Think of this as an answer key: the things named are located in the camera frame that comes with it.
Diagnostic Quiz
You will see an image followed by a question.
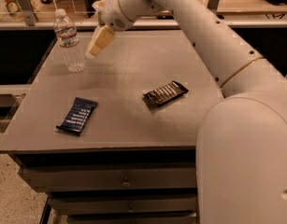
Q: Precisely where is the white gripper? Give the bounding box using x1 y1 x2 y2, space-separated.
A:
85 0 134 59

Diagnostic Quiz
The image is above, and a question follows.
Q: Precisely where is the clear plastic water bottle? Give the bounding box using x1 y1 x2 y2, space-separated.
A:
53 8 85 73

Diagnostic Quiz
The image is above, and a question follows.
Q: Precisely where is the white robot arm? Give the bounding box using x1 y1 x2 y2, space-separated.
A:
87 0 287 224

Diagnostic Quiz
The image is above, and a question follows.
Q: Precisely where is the black snack bar wrapper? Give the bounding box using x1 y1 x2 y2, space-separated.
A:
143 80 189 107

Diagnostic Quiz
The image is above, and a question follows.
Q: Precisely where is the orange printed snack bag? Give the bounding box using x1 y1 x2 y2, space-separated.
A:
0 0 38 21

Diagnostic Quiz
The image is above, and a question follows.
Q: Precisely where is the blue snack bar wrapper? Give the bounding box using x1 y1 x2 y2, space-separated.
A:
56 97 98 136

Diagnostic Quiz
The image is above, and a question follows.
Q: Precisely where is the grey drawer cabinet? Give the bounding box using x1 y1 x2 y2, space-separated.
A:
0 31 222 224

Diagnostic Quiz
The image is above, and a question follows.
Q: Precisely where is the left metal rail bracket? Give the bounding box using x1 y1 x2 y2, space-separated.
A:
18 0 37 26

